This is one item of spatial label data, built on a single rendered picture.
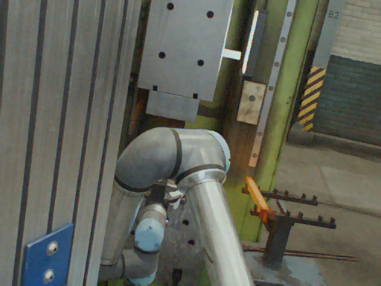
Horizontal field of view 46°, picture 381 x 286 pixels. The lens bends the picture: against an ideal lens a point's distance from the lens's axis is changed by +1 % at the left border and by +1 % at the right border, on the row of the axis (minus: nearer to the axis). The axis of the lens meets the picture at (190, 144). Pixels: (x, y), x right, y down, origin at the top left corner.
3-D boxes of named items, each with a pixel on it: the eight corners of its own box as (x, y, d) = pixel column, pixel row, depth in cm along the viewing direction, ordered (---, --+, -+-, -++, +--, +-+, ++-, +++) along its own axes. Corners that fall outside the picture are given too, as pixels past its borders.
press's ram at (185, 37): (233, 106, 174) (257, 0, 164) (137, 87, 173) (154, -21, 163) (228, 91, 214) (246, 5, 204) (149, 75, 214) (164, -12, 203)
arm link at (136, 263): (111, 274, 126) (117, 239, 123) (148, 269, 132) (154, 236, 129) (121, 290, 120) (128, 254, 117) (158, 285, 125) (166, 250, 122)
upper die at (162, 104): (195, 123, 176) (199, 100, 174) (145, 113, 176) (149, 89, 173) (196, 105, 217) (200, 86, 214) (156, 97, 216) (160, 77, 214)
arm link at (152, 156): (134, 147, 88) (81, 297, 114) (181, 149, 94) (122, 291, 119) (118, 114, 96) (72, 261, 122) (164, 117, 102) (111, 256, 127)
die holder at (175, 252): (196, 290, 189) (218, 194, 177) (108, 274, 188) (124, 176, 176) (198, 231, 243) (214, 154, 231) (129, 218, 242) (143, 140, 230)
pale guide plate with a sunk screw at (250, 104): (257, 124, 188) (266, 85, 183) (236, 121, 188) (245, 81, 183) (256, 124, 190) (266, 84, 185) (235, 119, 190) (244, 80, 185)
